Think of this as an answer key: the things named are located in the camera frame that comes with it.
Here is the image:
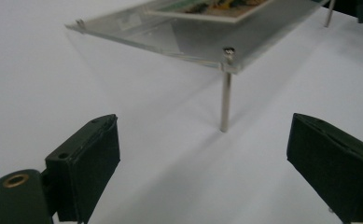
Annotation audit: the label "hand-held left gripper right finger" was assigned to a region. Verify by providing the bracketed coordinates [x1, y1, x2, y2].
[286, 112, 363, 224]

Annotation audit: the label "clear acrylic photo frame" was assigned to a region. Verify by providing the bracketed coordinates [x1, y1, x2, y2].
[64, 0, 337, 133]

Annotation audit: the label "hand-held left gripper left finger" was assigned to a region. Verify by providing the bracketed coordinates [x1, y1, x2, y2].
[44, 113, 121, 224]

